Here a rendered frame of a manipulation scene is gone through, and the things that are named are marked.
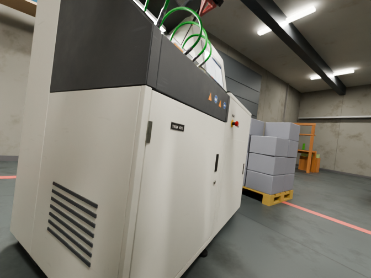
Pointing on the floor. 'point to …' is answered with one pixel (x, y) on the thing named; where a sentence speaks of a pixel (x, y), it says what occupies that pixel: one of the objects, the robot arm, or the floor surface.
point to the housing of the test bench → (34, 123)
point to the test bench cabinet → (93, 183)
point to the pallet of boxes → (271, 160)
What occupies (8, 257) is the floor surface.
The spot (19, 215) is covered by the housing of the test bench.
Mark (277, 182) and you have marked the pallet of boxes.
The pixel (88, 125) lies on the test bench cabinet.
